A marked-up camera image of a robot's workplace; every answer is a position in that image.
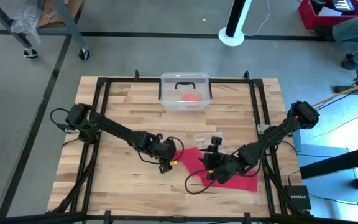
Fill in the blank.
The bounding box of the brown cardboard sheet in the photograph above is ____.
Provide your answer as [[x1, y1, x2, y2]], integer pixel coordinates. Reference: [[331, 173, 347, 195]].
[[37, 0, 84, 29]]

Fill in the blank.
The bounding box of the clear plastic storage box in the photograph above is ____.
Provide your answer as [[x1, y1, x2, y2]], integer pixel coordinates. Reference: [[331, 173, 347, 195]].
[[159, 72, 213, 114]]

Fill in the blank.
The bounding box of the red plastic crate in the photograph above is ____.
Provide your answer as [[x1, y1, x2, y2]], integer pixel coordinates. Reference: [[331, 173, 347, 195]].
[[297, 0, 358, 31]]

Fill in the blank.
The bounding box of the orange bandage roll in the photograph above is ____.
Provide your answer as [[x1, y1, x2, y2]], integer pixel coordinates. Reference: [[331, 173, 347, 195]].
[[181, 90, 203, 103]]

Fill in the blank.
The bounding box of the black cable with yellow tag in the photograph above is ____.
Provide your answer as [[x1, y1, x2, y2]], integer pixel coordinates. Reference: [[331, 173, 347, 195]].
[[184, 169, 218, 195], [137, 136, 185, 166]]

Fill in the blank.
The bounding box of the white fan power cord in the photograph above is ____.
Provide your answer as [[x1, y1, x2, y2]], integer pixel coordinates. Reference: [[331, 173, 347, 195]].
[[243, 0, 272, 37]]

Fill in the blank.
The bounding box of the black device with white stripes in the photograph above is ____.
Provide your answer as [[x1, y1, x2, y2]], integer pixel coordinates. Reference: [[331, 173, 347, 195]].
[[310, 0, 357, 16]]

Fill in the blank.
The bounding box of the white tower fan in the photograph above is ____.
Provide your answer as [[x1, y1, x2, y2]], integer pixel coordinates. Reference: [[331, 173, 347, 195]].
[[217, 0, 255, 48]]

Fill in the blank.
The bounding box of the silver mounting plate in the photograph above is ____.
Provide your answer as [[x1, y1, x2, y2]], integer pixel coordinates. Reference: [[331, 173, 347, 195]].
[[257, 124, 275, 135]]

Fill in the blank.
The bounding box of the black metal table frame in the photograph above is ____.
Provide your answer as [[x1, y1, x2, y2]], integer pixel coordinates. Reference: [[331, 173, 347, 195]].
[[46, 69, 315, 218]]

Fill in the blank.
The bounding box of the person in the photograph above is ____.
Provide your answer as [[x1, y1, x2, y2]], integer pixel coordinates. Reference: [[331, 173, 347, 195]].
[[314, 8, 358, 71]]

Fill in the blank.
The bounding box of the grey metal rolling cart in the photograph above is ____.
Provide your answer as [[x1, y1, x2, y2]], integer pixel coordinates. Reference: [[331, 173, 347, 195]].
[[0, 0, 91, 62]]

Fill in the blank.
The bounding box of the red elastic bandage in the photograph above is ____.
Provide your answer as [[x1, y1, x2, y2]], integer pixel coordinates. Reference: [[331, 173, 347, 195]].
[[175, 146, 259, 193]]

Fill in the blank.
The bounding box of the black metal stand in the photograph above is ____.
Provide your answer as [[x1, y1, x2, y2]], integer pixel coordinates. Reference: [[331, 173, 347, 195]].
[[299, 66, 358, 215]]

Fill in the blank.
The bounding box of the crumpled clear plastic wrap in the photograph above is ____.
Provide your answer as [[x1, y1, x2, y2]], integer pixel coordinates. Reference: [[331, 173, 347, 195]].
[[9, 0, 44, 45]]

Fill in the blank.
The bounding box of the black Netgear network switch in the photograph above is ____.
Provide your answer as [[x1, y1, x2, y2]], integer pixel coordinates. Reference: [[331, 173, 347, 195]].
[[283, 184, 313, 211]]

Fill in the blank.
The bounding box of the black cart caster wheel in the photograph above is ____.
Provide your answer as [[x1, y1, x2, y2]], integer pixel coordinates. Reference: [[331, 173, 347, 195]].
[[78, 47, 91, 62], [23, 47, 39, 60]]

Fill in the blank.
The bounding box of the clear plastic bag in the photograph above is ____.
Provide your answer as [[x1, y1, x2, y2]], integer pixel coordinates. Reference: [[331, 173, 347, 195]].
[[193, 131, 224, 147]]

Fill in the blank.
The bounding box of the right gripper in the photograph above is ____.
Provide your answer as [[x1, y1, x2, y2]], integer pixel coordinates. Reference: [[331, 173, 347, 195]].
[[199, 136, 241, 184]]

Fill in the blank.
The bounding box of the black crossbar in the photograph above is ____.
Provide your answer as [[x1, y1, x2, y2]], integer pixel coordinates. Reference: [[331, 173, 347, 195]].
[[0, 210, 358, 224]]

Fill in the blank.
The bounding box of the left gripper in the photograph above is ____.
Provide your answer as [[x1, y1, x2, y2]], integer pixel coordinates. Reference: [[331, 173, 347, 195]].
[[149, 133, 179, 174]]

